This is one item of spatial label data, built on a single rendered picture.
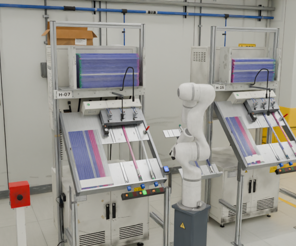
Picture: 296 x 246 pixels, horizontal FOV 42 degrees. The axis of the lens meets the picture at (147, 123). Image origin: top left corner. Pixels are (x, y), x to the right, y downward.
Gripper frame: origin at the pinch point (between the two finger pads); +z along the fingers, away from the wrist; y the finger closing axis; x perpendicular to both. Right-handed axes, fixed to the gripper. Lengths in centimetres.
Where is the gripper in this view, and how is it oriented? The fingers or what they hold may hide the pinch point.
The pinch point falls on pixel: (173, 156)
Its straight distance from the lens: 288.1
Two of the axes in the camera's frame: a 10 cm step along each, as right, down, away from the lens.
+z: -2.9, 6.0, 7.5
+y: 9.1, -0.7, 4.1
